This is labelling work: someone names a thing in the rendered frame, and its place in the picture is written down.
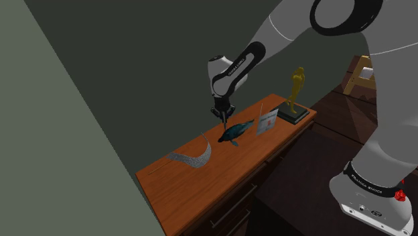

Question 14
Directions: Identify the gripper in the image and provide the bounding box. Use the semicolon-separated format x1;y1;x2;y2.
210;101;236;131

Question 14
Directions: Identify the blue fish figure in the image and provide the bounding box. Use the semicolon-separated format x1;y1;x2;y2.
217;119;255;147

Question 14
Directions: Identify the white card with red mark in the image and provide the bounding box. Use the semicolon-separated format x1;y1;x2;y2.
255;103;279;137

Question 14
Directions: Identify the grey curved crescent shape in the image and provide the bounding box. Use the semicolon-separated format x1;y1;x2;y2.
166;132;212;169

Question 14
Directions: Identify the brown wooden chest of drawers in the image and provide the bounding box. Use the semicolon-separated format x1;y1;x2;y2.
135;93;318;236

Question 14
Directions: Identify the gold figure on black base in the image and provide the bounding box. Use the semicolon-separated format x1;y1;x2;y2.
275;66;310;125

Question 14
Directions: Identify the light wooden chair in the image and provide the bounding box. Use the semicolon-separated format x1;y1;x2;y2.
342;55;375;97

